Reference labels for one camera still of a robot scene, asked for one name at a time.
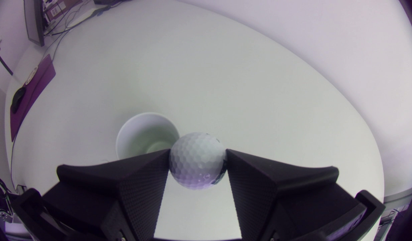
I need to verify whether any dark screen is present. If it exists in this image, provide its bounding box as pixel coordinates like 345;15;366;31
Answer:
23;0;46;47

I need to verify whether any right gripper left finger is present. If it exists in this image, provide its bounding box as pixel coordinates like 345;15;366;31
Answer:
42;149;171;241

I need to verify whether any black computer mouse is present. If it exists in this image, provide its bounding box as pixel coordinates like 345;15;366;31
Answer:
11;87;26;114

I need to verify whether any white golf ball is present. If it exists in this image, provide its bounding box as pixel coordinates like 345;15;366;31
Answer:
169;132;227;190

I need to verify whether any round white coaster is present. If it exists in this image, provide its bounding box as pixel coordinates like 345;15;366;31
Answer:
25;67;38;85

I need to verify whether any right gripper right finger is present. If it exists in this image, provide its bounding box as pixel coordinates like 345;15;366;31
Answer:
225;149;367;241

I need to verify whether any black cable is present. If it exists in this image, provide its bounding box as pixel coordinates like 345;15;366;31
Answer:
44;5;92;36

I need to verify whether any white mug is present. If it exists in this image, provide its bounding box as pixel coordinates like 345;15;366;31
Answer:
115;112;180;160

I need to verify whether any dark mat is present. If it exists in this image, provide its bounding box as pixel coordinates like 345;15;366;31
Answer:
10;54;56;143

